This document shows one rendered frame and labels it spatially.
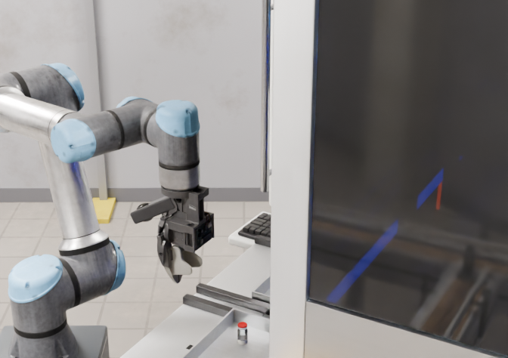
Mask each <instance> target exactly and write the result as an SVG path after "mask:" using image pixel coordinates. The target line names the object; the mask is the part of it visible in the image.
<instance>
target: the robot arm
mask: <svg viewBox="0 0 508 358"><path fill-rule="evenodd" d="M84 99H85V94H84V91H83V87H82V84H81V82H80V81H79V78H78V76H77V75H76V74H75V73H74V72H73V71H72V70H71V69H70V68H69V67H68V66H67V65H65V64H63V63H52V64H42V65H41V66H35V67H31V68H27V69H21V70H17V71H13V72H9V73H1V74H0V132H2V133H9V132H12V131H13V132H15V133H18V134H21V135H23V136H26V137H29V138H32V139H33V140H37V141H38V143H39V149H40V152H41V155H42V161H43V164H44V166H45V172H46V175H47V179H48V184H49V187H50V191H51V195H52V199H53V202H54V207H55V211H56V214H57V219H58V223H59V225H60V231H61V234H62V237H63V239H62V241H61V243H60V245H59V246H58V250H59V253H60V258H57V257H55V256H53V255H42V256H39V255H35V256H32V257H29V258H26V259H24V260H22V261H21V262H19V263H18V264H16V265H15V266H14V267H13V269H12V270H11V272H10V274H9V276H8V295H9V298H10V301H11V312H12V318H13V324H14V334H13V337H12V340H11V346H10V349H9V358H77V355H78V345H77V341H76V338H75V336H74V334H73V332H72V330H71V328H70V327H69V325H68V323H67V310H69V309H71V308H73V307H76V306H79V305H80V304H84V303H85V302H88V301H90V300H93V299H95V298H98V297H100V296H104V295H107V294H109V293H110V292H111V291H113V290H115V289H117V288H119V287H120V286H121V285H122V282H123V280H124V279H125V272H126V265H125V257H124V254H123V252H122V250H120V246H119V244H118V243H117V242H115V241H114V240H112V239H109V236H108V234H107V233H105V232H104V231H102V230H101V229H100V227H99V224H98V219H97V215H96V212H95V209H94V203H93V199H92V196H91V191H90V187H89V184H88V178H87V175H86V172H85V166H84V163H83V161H86V160H88V159H90V158H93V157H96V156H100V155H103V154H106V153H110V152H113V151H116V150H121V149H123V148H126V147H131V146H134V145H136V144H141V143H146V144H149V145H151V146H152V147H156V148H158V158H159V179H160V185H161V193H162V194H163V195H164V197H162V198H160V199H157V200H155V201H152V202H150V203H146V202H145V203H141V204H140V205H139V206H138V207H137V208H136V210H134V211H133V212H131V214H130V215H131V217H132V220H133V221H134V223H135V224H138V223H141V222H142V221H143V222H148V221H151V220H152V219H153V217H156V216H157V215H160V214H162V217H160V221H159V223H158V231H157V234H158V235H157V236H156V237H157V253H158V256H159V259H160V261H161V264H162V265H163V266H164V268H165V270H166V272H167V273H168V275H169V277H170V278H171V279H172V281H173V282H175V283H177V284H178V283H180V281H181V278H182V275H191V274H192V272H193V271H192V267H201V266H202V264H203V260H202V258H201V257H200V256H199V255H198V254H196V253H195V251H196V250H197V249H199V248H200V247H202V246H203V245H204V244H206V243H207V242H208V241H209V240H211V239H212V238H215V231H214V213H212V212H208V211H204V197H206V196H208V195H209V188H208V187H202V186H200V122H199V117H198V109H197V106H196V105H195V104H194V103H192V102H190V101H187V100H167V101H165V102H162V103H161V104H160V105H158V104H156V103H154V102H152V101H150V100H148V99H145V98H140V97H127V98H125V99H124V100H123V101H122V102H121V103H119V104H118V105H117V107H116V108H114V109H111V110H106V111H103V112H99V113H94V114H91V115H85V114H82V113H78V111H80V110H81V109H82V108H83V107H84V104H85V101H84Z"/></svg>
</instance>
